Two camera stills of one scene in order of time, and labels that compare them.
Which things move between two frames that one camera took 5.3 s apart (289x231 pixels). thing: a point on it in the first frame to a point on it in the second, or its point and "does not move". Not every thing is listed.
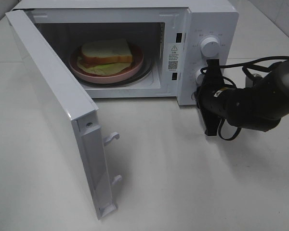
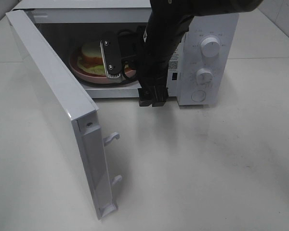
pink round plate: x=134 y=70 does not move
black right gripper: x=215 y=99 to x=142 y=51
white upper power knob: x=210 y=47 does not move
